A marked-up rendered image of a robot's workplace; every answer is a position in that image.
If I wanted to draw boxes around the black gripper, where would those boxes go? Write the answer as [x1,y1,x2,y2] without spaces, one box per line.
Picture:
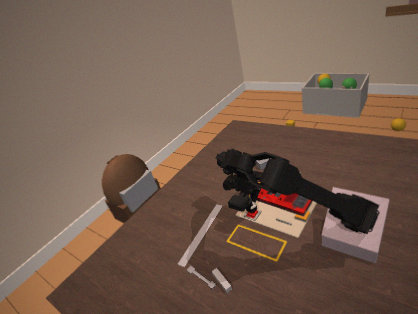
[228,171,263,212]

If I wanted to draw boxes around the light grey flat bar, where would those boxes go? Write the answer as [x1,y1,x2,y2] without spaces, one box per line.
[178,204,223,267]

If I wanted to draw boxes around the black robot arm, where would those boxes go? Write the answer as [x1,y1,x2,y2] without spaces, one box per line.
[215,149,380,234]

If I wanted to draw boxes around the beige rectangular block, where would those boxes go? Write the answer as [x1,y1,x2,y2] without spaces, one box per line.
[212,268,232,293]

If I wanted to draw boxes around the black tyre with grey wheel rim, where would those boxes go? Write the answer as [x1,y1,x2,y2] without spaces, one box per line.
[250,202,257,213]

